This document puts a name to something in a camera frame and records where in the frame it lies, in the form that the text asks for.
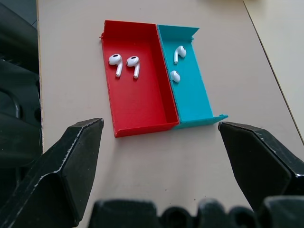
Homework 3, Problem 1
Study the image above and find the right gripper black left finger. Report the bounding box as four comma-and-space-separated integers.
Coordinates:
0, 118, 105, 228

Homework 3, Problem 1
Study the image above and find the red plastic tray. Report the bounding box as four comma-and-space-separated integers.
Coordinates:
98, 19, 180, 138

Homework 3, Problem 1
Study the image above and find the blue plastic tray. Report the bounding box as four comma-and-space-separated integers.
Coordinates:
156, 23, 229, 131

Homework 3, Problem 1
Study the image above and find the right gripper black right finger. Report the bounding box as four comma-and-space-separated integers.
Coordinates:
218, 121, 304, 211

